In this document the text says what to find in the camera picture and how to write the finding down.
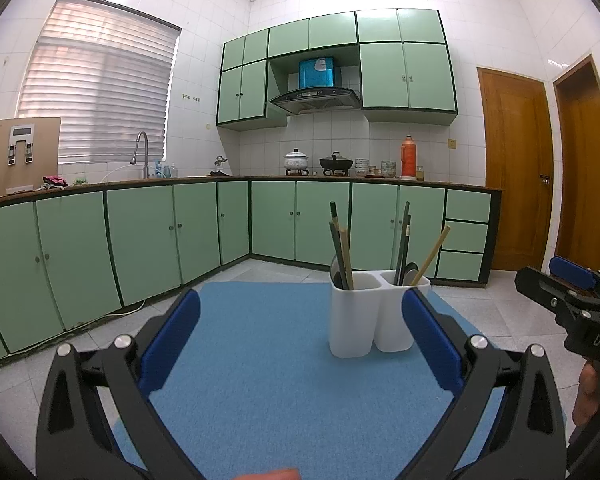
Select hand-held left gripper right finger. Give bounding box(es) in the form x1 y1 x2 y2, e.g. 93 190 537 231
401 289 567 480

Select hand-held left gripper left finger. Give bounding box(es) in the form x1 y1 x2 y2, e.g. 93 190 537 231
35 289 202 480

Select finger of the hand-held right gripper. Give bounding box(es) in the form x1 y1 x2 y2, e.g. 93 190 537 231
549 256 600 306
514 266 599 329

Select white plastic utensil holder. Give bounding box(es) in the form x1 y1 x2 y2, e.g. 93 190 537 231
328 269 432 358

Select wooden chopstick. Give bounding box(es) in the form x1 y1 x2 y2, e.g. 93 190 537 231
340 229 355 290
411 225 452 287

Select grey metal chopstick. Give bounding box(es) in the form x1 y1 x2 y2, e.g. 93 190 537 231
400 214 414 285
329 222 346 291

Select dark chopstick with metal band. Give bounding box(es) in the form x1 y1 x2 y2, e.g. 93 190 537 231
329 201 351 291

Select person's right hand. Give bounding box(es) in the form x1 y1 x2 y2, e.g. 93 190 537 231
572 361 600 426

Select person's left hand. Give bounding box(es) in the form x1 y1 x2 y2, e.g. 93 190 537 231
237 468 302 480

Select blue table mat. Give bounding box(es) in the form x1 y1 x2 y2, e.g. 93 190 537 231
111 280 566 480

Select green lower kitchen cabinets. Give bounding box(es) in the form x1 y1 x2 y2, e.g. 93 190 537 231
0 176 503 371

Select green kitchen cabinets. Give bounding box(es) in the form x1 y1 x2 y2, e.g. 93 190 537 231
0 176 503 371
216 8 458 132

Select orange thermos flask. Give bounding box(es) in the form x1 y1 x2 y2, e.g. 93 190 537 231
400 135 418 180

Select silver kitchen faucet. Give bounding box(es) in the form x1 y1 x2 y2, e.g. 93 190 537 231
130 131 151 179

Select black wok with lid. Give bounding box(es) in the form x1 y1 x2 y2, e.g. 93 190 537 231
319 151 356 171

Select white cooking pot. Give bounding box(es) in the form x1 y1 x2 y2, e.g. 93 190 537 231
283 148 311 171

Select beige water purifier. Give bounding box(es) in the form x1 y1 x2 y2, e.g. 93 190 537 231
0 117 62 201

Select green upper kitchen cabinets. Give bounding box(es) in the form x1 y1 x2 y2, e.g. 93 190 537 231
216 8 458 132

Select white window blind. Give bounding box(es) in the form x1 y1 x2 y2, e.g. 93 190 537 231
17 0 182 166

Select black range hood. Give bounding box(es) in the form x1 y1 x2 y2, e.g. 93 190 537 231
269 87 361 115

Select blue wrapped hood chimney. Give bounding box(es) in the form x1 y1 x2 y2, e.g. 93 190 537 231
298 56 337 90

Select white power cable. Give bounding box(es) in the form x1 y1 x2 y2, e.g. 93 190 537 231
102 299 147 317

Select wooden door with handle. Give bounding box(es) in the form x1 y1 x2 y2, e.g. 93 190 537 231
476 66 555 272

